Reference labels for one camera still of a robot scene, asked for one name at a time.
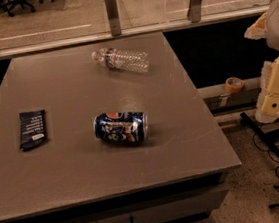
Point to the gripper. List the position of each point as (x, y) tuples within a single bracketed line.
[(267, 110)]

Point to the blue pepsi can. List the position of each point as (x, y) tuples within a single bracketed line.
[(129, 128)]

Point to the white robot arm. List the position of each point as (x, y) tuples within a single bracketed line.
[(267, 27)]

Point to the orange tape roll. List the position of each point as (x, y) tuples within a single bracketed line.
[(234, 84)]

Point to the black floor stand bar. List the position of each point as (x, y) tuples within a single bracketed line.
[(245, 119)]

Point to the clear plastic water bottle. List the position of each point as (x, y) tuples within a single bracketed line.
[(126, 60)]

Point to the grey table drawer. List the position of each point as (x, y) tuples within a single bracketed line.
[(108, 221)]

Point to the dark blue snack packet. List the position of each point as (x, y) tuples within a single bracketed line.
[(33, 131)]

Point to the middle metal railing bracket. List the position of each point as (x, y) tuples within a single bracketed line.
[(113, 17)]

